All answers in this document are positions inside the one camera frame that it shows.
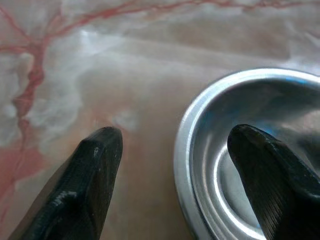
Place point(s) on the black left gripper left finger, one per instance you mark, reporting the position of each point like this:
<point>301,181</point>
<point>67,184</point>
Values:
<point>82,180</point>

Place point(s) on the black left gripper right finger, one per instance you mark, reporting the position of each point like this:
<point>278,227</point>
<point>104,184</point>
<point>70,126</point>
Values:
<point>275,180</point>

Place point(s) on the shiny steel bowl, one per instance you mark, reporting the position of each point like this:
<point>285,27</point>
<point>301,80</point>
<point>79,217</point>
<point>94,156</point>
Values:
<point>207,155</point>

